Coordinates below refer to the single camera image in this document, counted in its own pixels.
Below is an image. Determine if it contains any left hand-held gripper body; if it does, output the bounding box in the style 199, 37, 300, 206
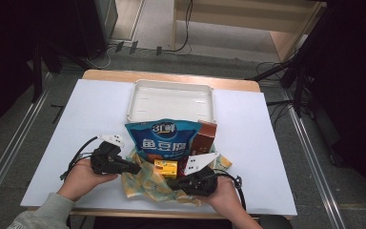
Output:
90, 134, 126, 176

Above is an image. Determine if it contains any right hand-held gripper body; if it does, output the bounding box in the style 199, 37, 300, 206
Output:
184, 152, 220, 197

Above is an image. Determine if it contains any green yellow fruit-print cloth bag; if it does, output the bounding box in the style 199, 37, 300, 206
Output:
121, 144, 234, 207

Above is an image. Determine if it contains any blue snack pouch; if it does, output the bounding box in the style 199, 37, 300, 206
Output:
124, 118, 203, 161

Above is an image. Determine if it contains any brown carton box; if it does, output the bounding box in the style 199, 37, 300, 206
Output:
189, 119, 218, 157

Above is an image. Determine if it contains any white plastic tray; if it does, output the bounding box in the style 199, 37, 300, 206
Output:
126, 79, 216, 125

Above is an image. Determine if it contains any person's right hand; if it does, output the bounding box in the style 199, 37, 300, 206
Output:
196, 177, 243, 220

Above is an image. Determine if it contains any person's left hand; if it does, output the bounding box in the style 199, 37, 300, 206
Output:
56, 157, 119, 202

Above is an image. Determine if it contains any white table sheet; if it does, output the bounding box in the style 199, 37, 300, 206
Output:
20, 78, 298, 218

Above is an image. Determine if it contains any wooden table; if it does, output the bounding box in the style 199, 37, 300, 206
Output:
70, 69, 265, 220

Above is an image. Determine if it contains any black metal stand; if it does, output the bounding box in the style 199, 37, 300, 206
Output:
28, 37, 90, 103

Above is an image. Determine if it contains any dark cabinet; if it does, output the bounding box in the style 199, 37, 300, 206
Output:
72, 0, 119, 60

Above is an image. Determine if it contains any black tripod stand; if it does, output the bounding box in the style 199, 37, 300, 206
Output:
247, 47, 309, 118

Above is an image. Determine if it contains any dark curtain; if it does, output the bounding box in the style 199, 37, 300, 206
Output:
298, 0, 366, 208
0, 0, 77, 141

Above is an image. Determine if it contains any light wooden shelf unit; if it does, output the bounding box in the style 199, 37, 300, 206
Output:
171, 0, 328, 63

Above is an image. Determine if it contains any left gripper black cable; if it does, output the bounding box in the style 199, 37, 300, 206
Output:
60, 136, 100, 181

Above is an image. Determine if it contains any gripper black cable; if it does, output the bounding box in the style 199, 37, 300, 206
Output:
60, 136, 100, 181
215, 170, 248, 212

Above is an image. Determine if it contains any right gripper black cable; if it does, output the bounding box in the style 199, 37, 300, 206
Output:
215, 170, 248, 212

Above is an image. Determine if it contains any white floor cable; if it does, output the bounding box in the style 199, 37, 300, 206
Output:
85, 47, 112, 71

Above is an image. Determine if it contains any metal floor rail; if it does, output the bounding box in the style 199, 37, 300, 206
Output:
280, 89, 347, 229
0, 73, 54, 220

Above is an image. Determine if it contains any black hanging cable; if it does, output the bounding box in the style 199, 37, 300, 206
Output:
171, 0, 194, 53

